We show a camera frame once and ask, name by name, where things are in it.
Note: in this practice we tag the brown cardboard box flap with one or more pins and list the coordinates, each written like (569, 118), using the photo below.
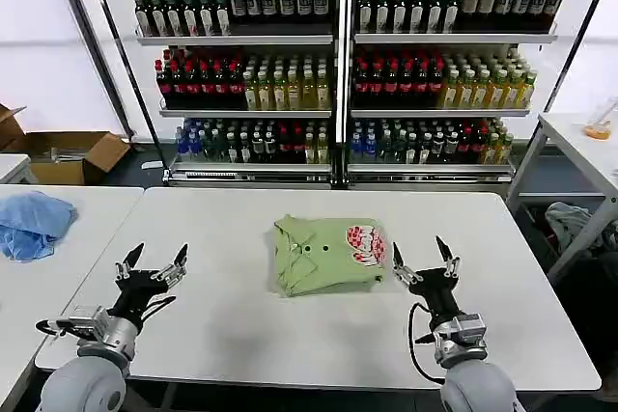
(9, 125)

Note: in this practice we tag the open brown cardboard box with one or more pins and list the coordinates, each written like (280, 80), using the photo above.
(72, 156)

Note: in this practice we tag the white side table grey frame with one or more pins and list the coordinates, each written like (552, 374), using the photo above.
(574, 132)

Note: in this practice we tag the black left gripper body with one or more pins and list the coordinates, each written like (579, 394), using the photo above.
(137, 291)

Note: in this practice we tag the blue crumpled cloth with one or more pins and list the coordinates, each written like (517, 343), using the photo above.
(31, 224)

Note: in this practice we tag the light green polo shirt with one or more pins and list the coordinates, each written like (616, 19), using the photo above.
(323, 262)

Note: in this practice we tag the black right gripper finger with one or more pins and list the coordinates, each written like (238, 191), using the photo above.
(450, 262)
(403, 267)

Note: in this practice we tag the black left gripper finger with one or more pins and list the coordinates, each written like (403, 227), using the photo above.
(128, 266)
(175, 269)

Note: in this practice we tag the pile of grey clothes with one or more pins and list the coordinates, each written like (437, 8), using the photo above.
(572, 226)

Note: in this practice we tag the shelf rack with bottles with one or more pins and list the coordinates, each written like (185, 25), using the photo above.
(338, 79)

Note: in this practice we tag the black frame pole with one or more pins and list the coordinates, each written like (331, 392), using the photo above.
(125, 60)
(565, 79)

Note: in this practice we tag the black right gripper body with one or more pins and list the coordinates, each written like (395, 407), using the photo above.
(437, 291)

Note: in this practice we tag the glass flask with orange liquid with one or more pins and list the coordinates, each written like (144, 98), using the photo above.
(598, 130)

